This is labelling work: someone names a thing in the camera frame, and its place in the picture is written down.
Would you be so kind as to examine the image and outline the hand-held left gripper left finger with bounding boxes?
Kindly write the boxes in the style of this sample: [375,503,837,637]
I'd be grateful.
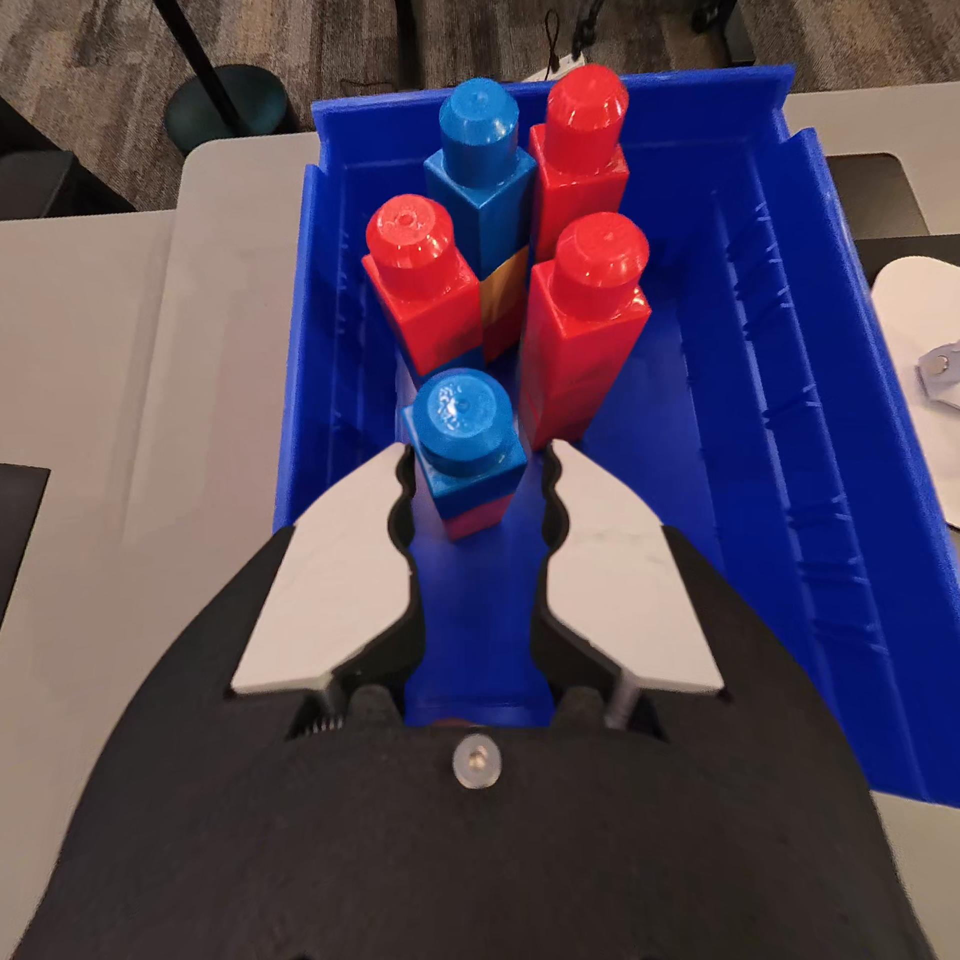
[229,442,425,714]

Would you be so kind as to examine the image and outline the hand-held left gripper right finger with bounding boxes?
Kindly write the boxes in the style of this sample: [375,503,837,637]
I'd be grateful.
[531,440,726,730]

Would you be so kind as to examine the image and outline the blue plastic bin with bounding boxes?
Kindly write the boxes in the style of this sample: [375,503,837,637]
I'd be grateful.
[273,63,960,811]

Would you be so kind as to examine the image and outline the blue-topped block tower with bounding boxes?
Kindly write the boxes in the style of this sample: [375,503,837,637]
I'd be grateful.
[401,367,528,541]
[423,77,538,361]

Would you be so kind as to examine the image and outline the red block tower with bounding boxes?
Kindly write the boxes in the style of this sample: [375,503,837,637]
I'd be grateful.
[519,211,652,451]

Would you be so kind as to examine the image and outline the grey desk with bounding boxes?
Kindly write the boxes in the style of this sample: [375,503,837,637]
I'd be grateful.
[0,90,960,960]

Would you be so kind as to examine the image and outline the red-topped block tower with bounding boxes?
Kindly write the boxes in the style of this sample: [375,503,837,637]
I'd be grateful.
[528,63,631,264]
[361,193,485,376]

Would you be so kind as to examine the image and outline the instruction sheet on stand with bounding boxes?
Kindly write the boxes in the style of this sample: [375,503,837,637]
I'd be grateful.
[870,255,960,534]

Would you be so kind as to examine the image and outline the black stanchion round base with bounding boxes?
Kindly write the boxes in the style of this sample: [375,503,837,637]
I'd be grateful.
[153,0,299,159]

